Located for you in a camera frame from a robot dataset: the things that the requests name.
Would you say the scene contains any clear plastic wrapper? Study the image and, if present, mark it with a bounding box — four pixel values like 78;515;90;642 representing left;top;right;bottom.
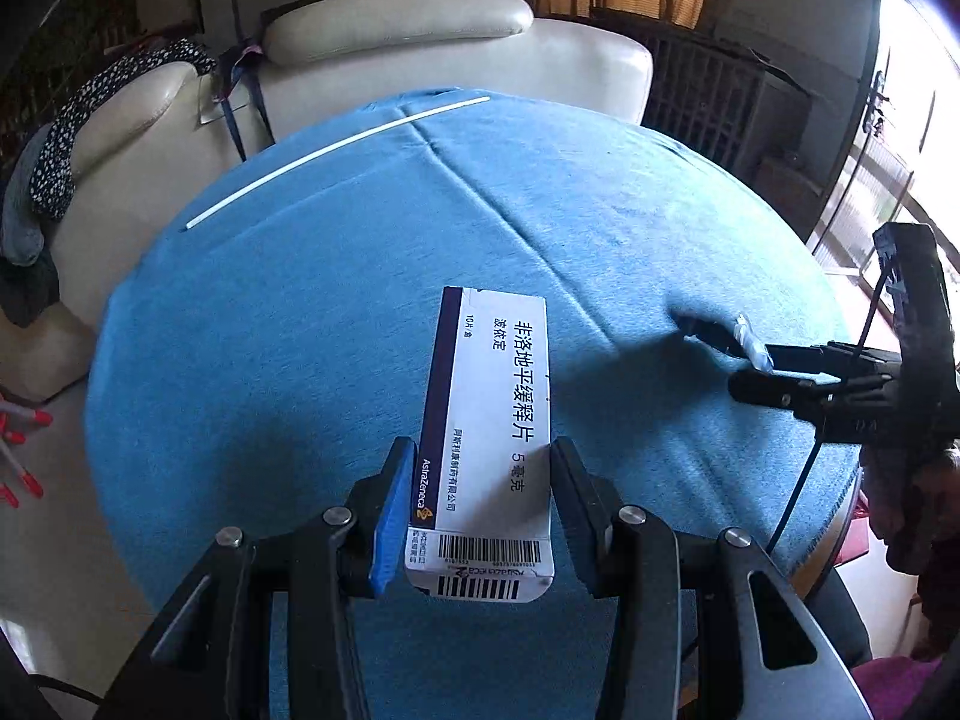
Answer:
731;314;775;374

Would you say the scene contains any white medicine box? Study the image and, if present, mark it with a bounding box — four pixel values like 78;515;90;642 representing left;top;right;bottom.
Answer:
405;288;555;605

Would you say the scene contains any grey wooden crib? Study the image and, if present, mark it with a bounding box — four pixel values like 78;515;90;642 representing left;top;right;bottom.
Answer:
590;7;812;184

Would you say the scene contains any blue round tablecloth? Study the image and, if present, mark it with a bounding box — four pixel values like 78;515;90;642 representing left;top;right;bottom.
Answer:
83;86;861;720

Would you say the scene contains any red white toy stand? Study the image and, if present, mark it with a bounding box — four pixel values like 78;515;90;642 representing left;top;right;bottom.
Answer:
0;400;53;499

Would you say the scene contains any black garment on sofa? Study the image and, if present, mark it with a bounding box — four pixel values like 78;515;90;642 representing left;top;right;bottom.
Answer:
0;249;60;328

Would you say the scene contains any white thin stick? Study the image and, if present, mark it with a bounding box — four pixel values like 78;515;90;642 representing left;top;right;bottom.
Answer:
182;94;491;232

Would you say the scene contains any grey blue garment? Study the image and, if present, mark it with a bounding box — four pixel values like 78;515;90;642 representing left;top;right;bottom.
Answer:
2;124;50;266

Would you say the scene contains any black white dotted garment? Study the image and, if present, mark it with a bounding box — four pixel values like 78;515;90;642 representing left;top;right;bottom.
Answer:
29;37;218;223

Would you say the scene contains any cream leather sofa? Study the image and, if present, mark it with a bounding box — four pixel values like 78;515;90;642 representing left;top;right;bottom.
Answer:
2;0;652;401

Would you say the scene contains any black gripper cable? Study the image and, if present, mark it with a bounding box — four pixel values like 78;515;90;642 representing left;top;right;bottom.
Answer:
763;253;895;553

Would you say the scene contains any blue strap bag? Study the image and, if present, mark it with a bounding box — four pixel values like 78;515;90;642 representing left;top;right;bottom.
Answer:
213;44;275;163

